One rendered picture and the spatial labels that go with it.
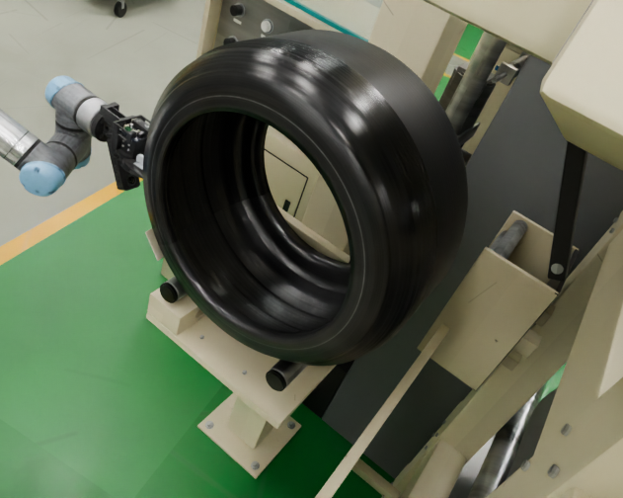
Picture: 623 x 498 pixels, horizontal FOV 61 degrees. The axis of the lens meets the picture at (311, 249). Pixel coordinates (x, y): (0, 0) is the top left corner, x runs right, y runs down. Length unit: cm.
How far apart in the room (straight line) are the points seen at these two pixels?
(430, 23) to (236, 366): 75
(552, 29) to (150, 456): 176
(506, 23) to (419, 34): 70
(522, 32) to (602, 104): 13
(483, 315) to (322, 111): 55
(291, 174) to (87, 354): 100
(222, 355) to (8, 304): 128
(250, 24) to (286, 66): 98
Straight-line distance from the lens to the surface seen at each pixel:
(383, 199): 71
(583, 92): 22
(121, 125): 116
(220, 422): 199
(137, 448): 193
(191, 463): 192
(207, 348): 115
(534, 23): 34
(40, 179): 120
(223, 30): 181
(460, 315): 110
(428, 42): 103
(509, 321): 108
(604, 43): 22
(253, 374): 113
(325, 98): 72
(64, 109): 127
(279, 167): 171
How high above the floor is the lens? 171
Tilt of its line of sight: 38 degrees down
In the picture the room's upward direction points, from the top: 22 degrees clockwise
